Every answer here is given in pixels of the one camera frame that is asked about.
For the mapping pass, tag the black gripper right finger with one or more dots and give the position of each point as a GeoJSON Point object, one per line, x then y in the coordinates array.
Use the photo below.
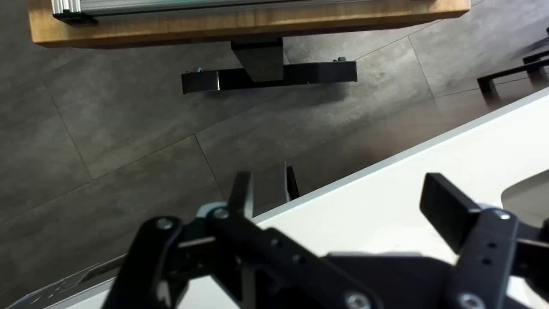
{"type": "Point", "coordinates": [491, 245]}

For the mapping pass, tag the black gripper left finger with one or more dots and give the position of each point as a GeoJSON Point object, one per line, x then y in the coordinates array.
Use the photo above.
{"type": "Point", "coordinates": [256, 268]}

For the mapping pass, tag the wooden table with black leg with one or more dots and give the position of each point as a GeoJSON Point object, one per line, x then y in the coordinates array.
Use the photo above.
{"type": "Point", "coordinates": [253, 27]}

